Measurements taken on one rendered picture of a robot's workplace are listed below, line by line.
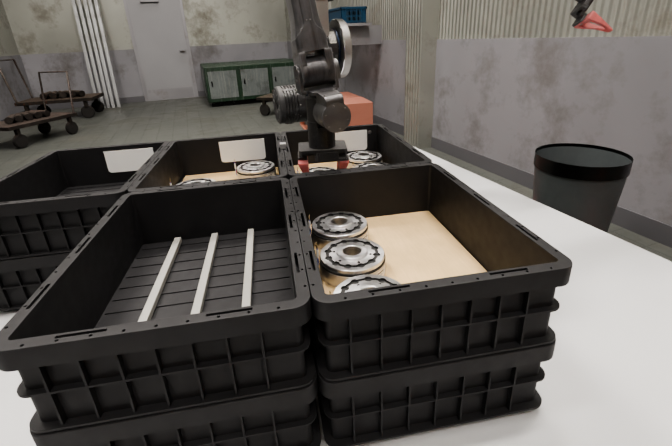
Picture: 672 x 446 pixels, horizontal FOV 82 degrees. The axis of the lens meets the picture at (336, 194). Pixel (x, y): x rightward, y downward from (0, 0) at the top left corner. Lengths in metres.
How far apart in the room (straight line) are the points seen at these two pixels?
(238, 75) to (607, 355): 7.68
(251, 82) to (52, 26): 4.16
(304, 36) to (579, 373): 0.71
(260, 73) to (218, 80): 0.81
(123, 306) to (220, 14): 9.42
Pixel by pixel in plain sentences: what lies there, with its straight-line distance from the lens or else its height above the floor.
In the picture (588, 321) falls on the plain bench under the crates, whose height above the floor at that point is 0.70.
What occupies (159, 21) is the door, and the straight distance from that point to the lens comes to 9.83.
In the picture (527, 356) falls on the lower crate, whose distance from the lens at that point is 0.56.
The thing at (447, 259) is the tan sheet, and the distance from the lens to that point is 0.67.
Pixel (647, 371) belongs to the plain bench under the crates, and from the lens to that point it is 0.78.
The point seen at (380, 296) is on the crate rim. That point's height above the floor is 0.93.
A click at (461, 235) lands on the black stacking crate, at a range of 0.72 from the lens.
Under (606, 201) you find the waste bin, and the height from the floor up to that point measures 0.37.
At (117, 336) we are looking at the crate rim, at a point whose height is 0.93.
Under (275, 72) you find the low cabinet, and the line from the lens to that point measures 8.15.
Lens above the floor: 1.18
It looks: 22 degrees down
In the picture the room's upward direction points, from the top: 3 degrees counter-clockwise
